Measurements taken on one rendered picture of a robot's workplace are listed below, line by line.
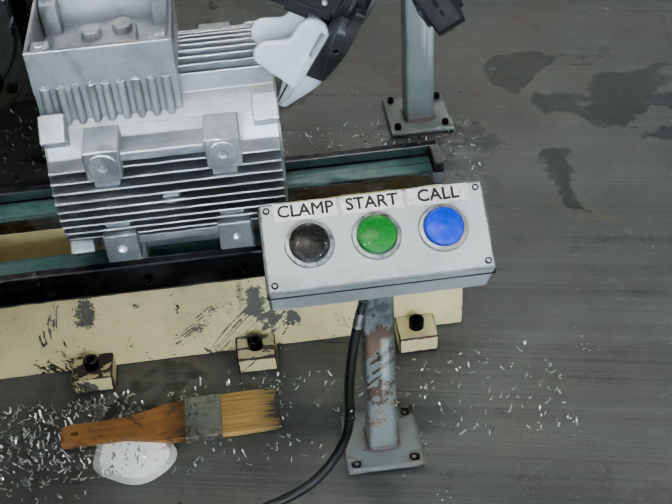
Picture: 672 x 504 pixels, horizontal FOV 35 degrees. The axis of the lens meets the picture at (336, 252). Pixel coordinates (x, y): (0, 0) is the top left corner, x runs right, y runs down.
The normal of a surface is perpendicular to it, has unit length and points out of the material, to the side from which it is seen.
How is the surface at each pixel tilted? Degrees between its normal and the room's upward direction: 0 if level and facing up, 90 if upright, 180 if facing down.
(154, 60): 90
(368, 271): 31
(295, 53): 93
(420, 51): 90
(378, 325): 90
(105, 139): 0
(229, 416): 1
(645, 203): 0
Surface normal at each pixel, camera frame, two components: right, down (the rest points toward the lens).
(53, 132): 0.04, -0.07
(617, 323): -0.05, -0.75
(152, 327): 0.12, 0.65
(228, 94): 0.02, -0.29
